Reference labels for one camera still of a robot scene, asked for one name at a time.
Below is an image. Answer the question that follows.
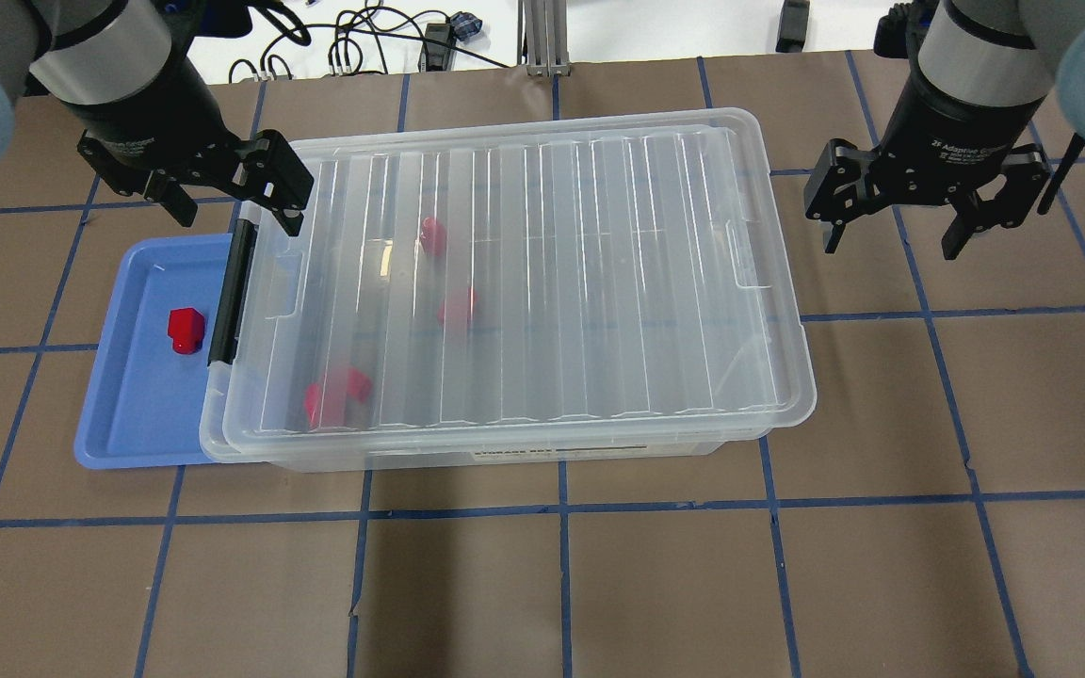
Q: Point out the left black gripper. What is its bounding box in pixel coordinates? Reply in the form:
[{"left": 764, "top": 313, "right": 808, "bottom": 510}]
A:
[{"left": 77, "top": 63, "right": 315, "bottom": 236}]

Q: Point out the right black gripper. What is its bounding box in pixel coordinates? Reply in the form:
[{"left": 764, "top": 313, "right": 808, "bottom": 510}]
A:
[{"left": 802, "top": 72, "right": 1052, "bottom": 261}]

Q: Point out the clear plastic box lid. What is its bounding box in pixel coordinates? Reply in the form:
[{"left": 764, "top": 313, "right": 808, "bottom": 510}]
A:
[{"left": 199, "top": 107, "right": 817, "bottom": 472}]

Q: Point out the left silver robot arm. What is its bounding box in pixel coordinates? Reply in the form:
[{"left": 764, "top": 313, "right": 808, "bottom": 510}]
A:
[{"left": 0, "top": 1, "right": 314, "bottom": 236}]

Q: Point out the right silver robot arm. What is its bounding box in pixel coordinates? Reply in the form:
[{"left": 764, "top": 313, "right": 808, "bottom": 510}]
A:
[{"left": 804, "top": 1, "right": 1085, "bottom": 259}]

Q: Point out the clear plastic storage box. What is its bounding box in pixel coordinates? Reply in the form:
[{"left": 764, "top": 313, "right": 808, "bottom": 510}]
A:
[{"left": 199, "top": 226, "right": 779, "bottom": 474}]

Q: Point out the blue plastic tray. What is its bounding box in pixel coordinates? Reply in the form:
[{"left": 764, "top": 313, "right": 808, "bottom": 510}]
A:
[{"left": 73, "top": 234, "right": 230, "bottom": 469}]

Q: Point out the black box latch handle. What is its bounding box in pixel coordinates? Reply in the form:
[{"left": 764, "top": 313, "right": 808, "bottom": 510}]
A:
[{"left": 208, "top": 218, "right": 258, "bottom": 364}]

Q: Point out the black cable bundle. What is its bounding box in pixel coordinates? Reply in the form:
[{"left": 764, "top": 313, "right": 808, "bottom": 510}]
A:
[{"left": 227, "top": 0, "right": 510, "bottom": 84}]

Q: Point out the aluminium frame post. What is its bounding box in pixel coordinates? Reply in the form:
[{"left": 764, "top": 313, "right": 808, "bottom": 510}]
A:
[{"left": 518, "top": 0, "right": 572, "bottom": 77}]

